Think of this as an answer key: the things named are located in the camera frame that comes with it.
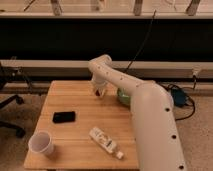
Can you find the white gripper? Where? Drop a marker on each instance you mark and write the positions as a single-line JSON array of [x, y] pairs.
[[99, 84]]

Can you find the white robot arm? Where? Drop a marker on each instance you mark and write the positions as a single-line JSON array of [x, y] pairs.
[[158, 144]]

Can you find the green ceramic bowl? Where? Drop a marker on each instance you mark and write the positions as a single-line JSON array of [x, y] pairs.
[[123, 98]]

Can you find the clear plastic bottle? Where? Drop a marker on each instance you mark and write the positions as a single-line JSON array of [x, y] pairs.
[[105, 142]]

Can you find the black smartphone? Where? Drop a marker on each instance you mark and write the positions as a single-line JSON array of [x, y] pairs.
[[62, 117]]

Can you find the blue power box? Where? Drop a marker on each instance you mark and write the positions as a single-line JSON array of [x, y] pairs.
[[179, 97]]

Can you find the black office chair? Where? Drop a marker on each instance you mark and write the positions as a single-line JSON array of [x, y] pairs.
[[6, 113]]

